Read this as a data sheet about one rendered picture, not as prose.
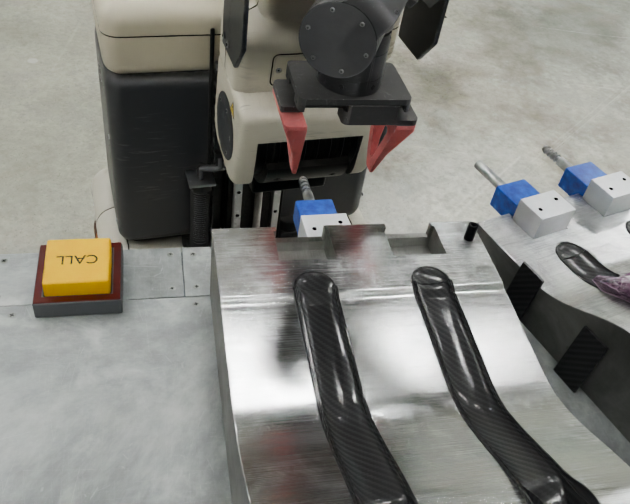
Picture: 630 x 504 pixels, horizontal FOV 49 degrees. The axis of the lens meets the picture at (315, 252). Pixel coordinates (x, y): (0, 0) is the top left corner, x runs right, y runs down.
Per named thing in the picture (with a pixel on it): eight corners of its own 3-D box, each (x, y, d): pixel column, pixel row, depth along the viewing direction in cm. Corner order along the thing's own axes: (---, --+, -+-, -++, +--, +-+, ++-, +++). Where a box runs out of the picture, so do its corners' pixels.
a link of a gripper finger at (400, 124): (399, 189, 67) (423, 106, 61) (329, 191, 65) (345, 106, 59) (380, 148, 72) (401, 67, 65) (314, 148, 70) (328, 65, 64)
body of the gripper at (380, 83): (408, 117, 61) (429, 41, 56) (297, 117, 59) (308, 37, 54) (388, 79, 66) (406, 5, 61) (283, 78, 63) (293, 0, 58)
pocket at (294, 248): (269, 254, 67) (272, 226, 65) (321, 252, 69) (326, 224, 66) (275, 288, 64) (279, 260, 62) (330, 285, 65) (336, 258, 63)
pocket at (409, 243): (374, 250, 70) (381, 223, 67) (423, 248, 71) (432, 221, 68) (385, 282, 67) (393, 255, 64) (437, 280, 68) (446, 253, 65)
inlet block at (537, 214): (455, 185, 84) (467, 149, 80) (487, 177, 86) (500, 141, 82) (525, 256, 76) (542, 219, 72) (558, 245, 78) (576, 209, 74)
